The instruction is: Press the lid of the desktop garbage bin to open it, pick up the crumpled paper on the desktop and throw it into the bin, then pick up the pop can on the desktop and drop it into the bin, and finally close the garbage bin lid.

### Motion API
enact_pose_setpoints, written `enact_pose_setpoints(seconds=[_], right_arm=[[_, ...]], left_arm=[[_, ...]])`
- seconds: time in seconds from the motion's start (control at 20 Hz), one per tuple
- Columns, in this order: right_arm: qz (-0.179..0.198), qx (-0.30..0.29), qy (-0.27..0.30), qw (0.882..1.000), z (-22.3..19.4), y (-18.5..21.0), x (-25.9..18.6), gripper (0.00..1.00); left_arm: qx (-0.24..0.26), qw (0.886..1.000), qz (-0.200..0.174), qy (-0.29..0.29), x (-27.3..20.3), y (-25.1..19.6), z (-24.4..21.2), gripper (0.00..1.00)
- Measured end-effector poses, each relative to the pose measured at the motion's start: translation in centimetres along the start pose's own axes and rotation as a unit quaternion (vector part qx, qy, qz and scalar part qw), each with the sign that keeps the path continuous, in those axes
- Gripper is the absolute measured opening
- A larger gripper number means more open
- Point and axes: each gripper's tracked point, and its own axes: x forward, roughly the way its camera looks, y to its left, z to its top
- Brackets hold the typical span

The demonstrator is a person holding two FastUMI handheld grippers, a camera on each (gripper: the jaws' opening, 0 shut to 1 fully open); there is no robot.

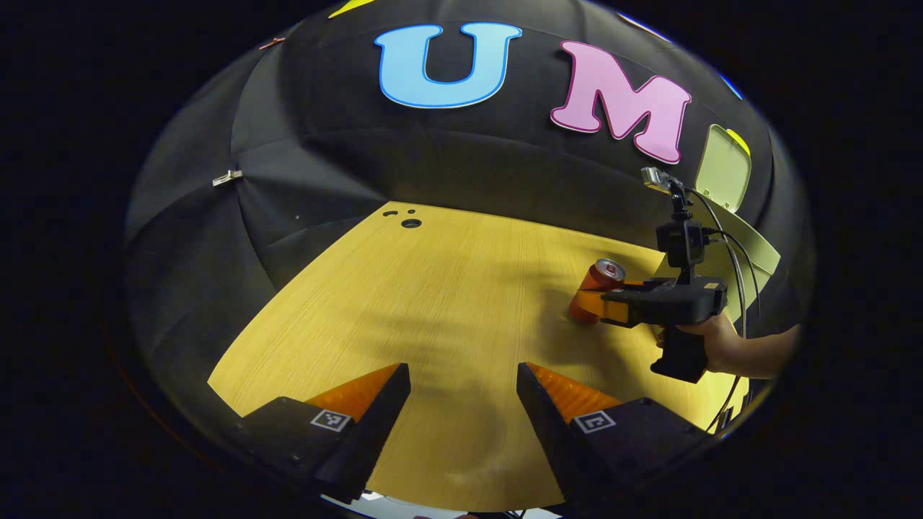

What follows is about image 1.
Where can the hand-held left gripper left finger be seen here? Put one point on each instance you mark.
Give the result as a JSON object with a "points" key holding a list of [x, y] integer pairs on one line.
{"points": [[382, 414]]}

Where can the copper metal clip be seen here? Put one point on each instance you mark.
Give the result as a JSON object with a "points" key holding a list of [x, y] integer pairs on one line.
{"points": [[270, 43]]}

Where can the orange pop can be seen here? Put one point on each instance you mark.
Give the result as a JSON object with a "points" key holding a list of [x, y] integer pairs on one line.
{"points": [[595, 281]]}

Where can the black backdrop cloth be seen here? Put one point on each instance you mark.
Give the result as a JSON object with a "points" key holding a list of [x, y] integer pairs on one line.
{"points": [[469, 158]]}

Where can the silver metal clip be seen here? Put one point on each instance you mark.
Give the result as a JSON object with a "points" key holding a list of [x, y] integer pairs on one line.
{"points": [[227, 176]]}

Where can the cream desktop garbage bin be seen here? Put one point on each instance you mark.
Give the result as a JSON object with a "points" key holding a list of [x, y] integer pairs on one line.
{"points": [[723, 173]]}

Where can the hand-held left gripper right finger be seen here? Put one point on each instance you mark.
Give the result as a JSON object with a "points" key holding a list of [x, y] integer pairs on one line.
{"points": [[544, 422]]}

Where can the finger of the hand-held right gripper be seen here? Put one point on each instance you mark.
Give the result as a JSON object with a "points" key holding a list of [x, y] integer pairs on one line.
{"points": [[597, 304]]}

